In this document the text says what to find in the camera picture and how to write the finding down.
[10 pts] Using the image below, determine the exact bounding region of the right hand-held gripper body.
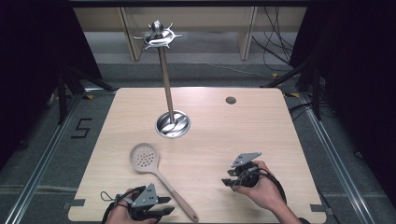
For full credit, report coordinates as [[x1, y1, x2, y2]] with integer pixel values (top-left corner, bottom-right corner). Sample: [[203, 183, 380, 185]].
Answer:
[[230, 151, 262, 189]]

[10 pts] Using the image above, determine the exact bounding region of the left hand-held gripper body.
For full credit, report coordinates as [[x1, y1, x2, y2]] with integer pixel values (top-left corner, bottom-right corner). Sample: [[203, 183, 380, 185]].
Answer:
[[125, 183, 163, 222]]

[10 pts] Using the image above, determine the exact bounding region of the beige slotted spoon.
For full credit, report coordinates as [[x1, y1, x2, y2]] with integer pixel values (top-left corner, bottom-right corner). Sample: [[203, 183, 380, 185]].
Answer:
[[129, 142, 200, 223]]

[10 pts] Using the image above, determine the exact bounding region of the person's right hand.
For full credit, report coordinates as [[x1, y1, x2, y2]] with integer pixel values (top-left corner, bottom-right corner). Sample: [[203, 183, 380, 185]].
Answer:
[[232, 160, 287, 213]]

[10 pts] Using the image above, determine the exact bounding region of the person's left hand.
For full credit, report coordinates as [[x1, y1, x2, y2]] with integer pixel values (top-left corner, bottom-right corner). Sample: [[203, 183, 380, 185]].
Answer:
[[106, 189, 159, 224]]

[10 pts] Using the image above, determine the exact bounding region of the black tripod stand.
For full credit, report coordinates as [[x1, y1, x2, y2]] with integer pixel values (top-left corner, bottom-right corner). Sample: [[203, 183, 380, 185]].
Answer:
[[261, 58, 324, 121], [55, 65, 115, 126]]

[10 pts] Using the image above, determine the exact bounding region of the metal utensil rack stand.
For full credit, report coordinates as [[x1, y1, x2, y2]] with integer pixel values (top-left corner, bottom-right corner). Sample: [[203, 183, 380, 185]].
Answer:
[[134, 20, 191, 139]]

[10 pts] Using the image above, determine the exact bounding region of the black curtain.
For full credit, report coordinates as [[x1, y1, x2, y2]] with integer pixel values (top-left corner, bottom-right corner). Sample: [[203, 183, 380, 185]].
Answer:
[[0, 0, 105, 171], [289, 0, 396, 199]]

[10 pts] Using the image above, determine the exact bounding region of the light wooden bench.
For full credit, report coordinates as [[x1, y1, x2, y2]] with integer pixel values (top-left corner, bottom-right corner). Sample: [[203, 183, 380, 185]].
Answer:
[[73, 6, 308, 62]]

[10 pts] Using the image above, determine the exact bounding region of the right hand-held gripper cable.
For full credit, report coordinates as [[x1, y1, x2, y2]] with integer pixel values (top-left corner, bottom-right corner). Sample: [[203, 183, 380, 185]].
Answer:
[[237, 167, 288, 204]]

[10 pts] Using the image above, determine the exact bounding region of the hand-held gripper cable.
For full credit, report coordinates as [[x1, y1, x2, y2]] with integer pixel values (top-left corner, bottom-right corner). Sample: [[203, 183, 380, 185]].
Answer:
[[237, 167, 288, 204], [100, 186, 148, 224]]

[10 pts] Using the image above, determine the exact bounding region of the left hand-held gripper cable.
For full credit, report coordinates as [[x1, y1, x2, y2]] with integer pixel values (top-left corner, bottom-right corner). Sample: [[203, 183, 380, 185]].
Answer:
[[100, 186, 148, 224]]

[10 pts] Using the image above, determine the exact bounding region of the metal floor rail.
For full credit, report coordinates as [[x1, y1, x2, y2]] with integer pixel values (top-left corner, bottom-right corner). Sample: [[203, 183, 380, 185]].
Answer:
[[2, 89, 86, 224], [299, 92, 375, 224]]

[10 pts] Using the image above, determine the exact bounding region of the thin white floor cable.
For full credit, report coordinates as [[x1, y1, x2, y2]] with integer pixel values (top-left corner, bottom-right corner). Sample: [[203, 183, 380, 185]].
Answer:
[[183, 61, 273, 79]]

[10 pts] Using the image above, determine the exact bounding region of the black cable bundle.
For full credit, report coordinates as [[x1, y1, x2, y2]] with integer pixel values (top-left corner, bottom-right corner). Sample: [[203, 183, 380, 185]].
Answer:
[[250, 6, 295, 73]]

